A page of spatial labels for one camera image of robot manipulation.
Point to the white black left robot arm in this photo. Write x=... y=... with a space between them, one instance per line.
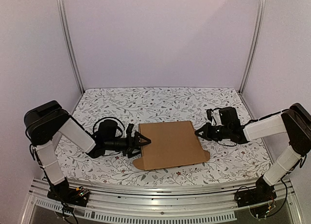
x=44 y=122

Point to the aluminium front rail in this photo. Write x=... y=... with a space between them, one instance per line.
x=124 y=204

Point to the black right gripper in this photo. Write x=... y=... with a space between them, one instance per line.
x=210 y=130

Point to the aluminium frame post right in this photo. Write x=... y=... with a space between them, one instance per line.
x=253 y=47

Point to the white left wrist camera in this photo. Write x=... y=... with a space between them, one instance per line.
x=129 y=130

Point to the aluminium frame post left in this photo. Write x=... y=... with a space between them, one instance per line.
x=69 y=45

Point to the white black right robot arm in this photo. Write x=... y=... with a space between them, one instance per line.
x=292 y=126

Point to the brown cardboard box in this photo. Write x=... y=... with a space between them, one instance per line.
x=173 y=144

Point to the aluminium frame post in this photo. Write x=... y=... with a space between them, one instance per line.
x=253 y=47
x=69 y=45

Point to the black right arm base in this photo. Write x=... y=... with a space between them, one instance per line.
x=245 y=196

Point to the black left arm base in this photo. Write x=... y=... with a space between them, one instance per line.
x=75 y=196

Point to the floral patterned table mat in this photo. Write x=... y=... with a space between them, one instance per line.
x=146 y=105

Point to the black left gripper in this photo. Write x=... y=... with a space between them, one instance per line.
x=130 y=146

